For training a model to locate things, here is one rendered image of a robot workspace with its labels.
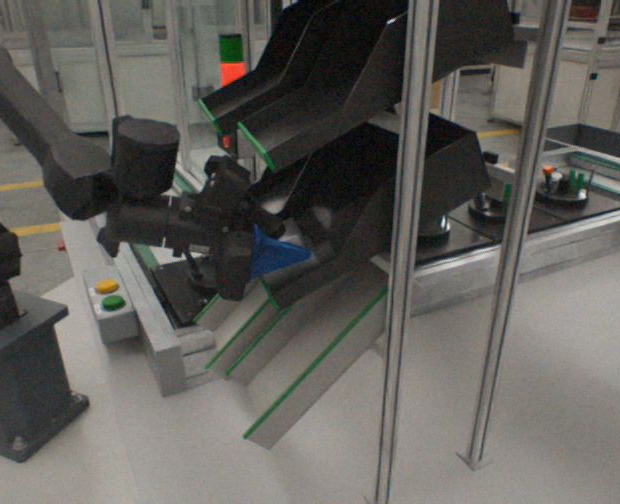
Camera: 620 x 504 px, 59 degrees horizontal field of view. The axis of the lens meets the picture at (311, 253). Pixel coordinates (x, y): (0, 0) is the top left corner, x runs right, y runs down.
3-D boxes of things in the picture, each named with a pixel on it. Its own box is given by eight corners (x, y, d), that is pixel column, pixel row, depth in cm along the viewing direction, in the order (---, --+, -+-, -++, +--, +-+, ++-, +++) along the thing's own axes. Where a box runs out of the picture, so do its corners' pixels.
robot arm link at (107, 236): (92, 262, 58) (96, 187, 53) (101, 231, 62) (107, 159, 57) (159, 271, 59) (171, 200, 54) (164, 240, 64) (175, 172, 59)
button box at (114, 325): (102, 345, 104) (96, 317, 101) (86, 294, 120) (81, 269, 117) (140, 335, 107) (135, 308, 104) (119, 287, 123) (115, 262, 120)
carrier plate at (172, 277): (182, 332, 99) (181, 322, 98) (151, 274, 118) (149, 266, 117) (302, 299, 109) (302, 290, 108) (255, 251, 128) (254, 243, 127)
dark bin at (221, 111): (222, 139, 66) (190, 82, 62) (206, 115, 77) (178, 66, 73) (422, 26, 67) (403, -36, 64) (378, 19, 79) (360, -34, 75)
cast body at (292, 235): (273, 295, 63) (245, 249, 60) (270, 275, 67) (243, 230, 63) (340, 265, 63) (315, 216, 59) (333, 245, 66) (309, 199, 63)
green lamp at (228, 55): (225, 64, 112) (223, 38, 110) (217, 61, 116) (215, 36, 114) (248, 62, 114) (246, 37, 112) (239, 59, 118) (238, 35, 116)
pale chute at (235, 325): (227, 382, 81) (204, 369, 79) (213, 332, 92) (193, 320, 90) (358, 242, 78) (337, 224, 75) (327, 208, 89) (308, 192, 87)
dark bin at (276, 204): (231, 258, 73) (202, 214, 69) (215, 221, 84) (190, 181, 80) (411, 154, 75) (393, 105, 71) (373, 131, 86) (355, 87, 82)
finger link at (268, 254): (244, 286, 58) (256, 236, 55) (242, 267, 61) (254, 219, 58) (308, 294, 60) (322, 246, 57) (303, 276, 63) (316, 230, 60)
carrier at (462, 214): (493, 247, 130) (501, 197, 124) (428, 213, 149) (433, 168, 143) (564, 228, 140) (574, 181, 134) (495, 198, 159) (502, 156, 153)
